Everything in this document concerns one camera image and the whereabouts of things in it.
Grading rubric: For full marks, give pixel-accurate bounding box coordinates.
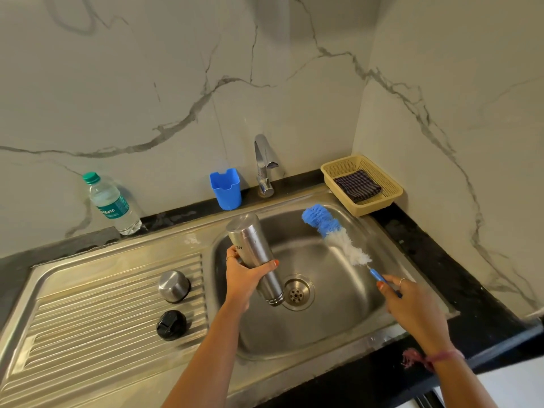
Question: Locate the person's left hand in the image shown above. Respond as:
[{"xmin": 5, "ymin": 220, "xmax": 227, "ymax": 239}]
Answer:
[{"xmin": 224, "ymin": 245, "xmax": 280, "ymax": 313}]

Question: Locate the person's right hand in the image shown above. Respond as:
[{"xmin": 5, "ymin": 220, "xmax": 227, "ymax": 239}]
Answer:
[{"xmin": 376, "ymin": 275, "xmax": 453, "ymax": 358}]

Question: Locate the stainless steel flask body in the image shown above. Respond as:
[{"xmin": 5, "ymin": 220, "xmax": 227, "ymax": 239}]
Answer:
[{"xmin": 226, "ymin": 214, "xmax": 284, "ymax": 307}]

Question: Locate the steel cup cap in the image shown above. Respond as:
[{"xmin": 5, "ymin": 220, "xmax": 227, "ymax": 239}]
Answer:
[{"xmin": 158, "ymin": 270, "xmax": 192, "ymax": 304}]

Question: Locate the black stopper lid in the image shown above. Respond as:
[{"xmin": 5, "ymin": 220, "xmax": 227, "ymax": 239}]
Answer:
[{"xmin": 156, "ymin": 309, "xmax": 188, "ymax": 342}]

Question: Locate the blue white bottle brush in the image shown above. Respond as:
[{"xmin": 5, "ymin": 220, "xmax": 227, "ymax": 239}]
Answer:
[{"xmin": 301, "ymin": 203, "xmax": 403, "ymax": 299}]

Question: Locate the person's left forearm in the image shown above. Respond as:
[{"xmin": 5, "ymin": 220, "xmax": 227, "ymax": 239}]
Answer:
[{"xmin": 161, "ymin": 301, "xmax": 247, "ymax": 408}]

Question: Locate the clear plastic water bottle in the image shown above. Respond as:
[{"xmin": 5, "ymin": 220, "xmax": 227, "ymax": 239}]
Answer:
[{"xmin": 82, "ymin": 172, "xmax": 143, "ymax": 236}]

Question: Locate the blue plastic brush holder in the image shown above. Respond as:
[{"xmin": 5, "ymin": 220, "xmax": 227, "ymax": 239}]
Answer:
[{"xmin": 209, "ymin": 168, "xmax": 243, "ymax": 211}]

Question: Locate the yellow plastic basket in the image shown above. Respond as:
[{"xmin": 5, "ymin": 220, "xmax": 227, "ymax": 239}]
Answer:
[{"xmin": 320, "ymin": 155, "xmax": 405, "ymax": 218}]

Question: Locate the chrome faucet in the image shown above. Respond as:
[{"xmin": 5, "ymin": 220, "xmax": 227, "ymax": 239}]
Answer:
[{"xmin": 254, "ymin": 134, "xmax": 280, "ymax": 198}]

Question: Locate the stainless steel sink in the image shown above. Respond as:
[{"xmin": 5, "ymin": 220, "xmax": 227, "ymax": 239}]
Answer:
[{"xmin": 0, "ymin": 182, "xmax": 460, "ymax": 408}]

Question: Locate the dark checked cloth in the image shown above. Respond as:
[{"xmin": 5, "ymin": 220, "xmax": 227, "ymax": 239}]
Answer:
[{"xmin": 333, "ymin": 169, "xmax": 383, "ymax": 204}]

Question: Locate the pink thread bracelet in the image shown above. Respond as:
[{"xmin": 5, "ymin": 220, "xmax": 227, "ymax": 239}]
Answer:
[{"xmin": 401, "ymin": 347, "xmax": 466, "ymax": 372}]

